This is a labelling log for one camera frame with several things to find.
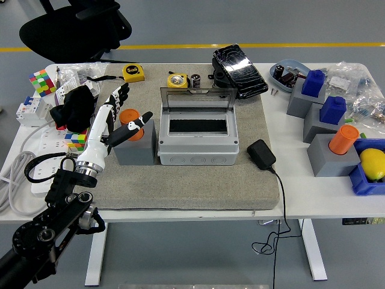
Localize white table leg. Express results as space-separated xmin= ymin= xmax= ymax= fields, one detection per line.
xmin=85 ymin=222 xmax=108 ymax=286
xmin=297 ymin=219 xmax=328 ymax=281

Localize white power strip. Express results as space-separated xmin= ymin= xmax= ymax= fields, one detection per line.
xmin=31 ymin=126 xmax=91 ymax=196

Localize brown capacitors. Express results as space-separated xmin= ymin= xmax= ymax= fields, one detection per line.
xmin=281 ymin=72 xmax=299 ymax=87

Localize black office chair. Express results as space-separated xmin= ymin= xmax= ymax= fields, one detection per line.
xmin=19 ymin=0 xmax=132 ymax=63

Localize orange cylinder battery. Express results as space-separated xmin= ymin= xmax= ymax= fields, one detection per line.
xmin=328 ymin=125 xmax=360 ymax=155
xmin=119 ymin=108 xmax=145 ymax=142

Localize small colourful puzzle cube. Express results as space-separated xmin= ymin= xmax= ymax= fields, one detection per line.
xmin=64 ymin=128 xmax=91 ymax=152

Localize glossy black case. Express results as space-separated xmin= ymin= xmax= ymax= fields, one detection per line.
xmin=212 ymin=44 xmax=269 ymax=100

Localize clear bags of components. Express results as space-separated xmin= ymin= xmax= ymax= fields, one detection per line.
xmin=326 ymin=61 xmax=385 ymax=130

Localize blue plastic bin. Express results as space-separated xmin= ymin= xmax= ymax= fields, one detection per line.
xmin=348 ymin=138 xmax=385 ymax=196

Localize grey holder block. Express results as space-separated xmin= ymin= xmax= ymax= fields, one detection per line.
xmin=286 ymin=78 xmax=327 ymax=119
xmin=303 ymin=103 xmax=347 ymax=144
xmin=307 ymin=133 xmax=362 ymax=178

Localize grey-blue oval tray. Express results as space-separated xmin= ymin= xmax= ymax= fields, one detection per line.
xmin=269 ymin=58 xmax=312 ymax=93

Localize yellow lemon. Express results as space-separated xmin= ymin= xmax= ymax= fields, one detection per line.
xmin=359 ymin=148 xmax=385 ymax=182

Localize grey electrical enclosure box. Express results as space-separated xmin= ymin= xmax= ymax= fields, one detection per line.
xmin=157 ymin=110 xmax=240 ymax=166

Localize black adapter cord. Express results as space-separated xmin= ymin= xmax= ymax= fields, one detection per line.
xmin=251 ymin=167 xmax=301 ymax=289

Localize yellow square tape measure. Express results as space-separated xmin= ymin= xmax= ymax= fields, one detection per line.
xmin=86 ymin=64 xmax=146 ymax=83

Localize large colourful puzzle cube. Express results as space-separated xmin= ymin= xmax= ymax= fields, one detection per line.
xmin=28 ymin=69 xmax=57 ymax=98

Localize black table control panel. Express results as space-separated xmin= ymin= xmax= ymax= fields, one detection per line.
xmin=342 ymin=217 xmax=385 ymax=226

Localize white circuit breaker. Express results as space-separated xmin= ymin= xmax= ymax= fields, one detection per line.
xmin=16 ymin=95 xmax=54 ymax=127

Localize black power adapter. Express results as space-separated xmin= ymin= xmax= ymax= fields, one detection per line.
xmin=247 ymin=138 xmax=277 ymax=171

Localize grey white power cable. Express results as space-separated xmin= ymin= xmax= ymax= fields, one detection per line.
xmin=0 ymin=120 xmax=55 ymax=215

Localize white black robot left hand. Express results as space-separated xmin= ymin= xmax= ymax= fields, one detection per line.
xmin=75 ymin=82 xmax=154 ymax=173

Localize grey-brown table mat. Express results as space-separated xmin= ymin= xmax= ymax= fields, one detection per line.
xmin=88 ymin=63 xmax=280 ymax=211

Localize blue bottle-shaped block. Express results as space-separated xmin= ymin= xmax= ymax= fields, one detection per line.
xmin=319 ymin=96 xmax=347 ymax=126
xmin=301 ymin=69 xmax=326 ymax=98

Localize grey block with round hole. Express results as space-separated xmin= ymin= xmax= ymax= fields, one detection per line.
xmin=112 ymin=119 xmax=158 ymax=166

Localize yellow round tape measure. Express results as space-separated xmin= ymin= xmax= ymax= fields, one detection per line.
xmin=167 ymin=72 xmax=189 ymax=89

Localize clear bags with small parts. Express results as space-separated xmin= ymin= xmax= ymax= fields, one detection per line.
xmin=55 ymin=62 xmax=109 ymax=105

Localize black cloth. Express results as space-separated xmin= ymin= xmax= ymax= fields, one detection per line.
xmin=49 ymin=85 xmax=96 ymax=133

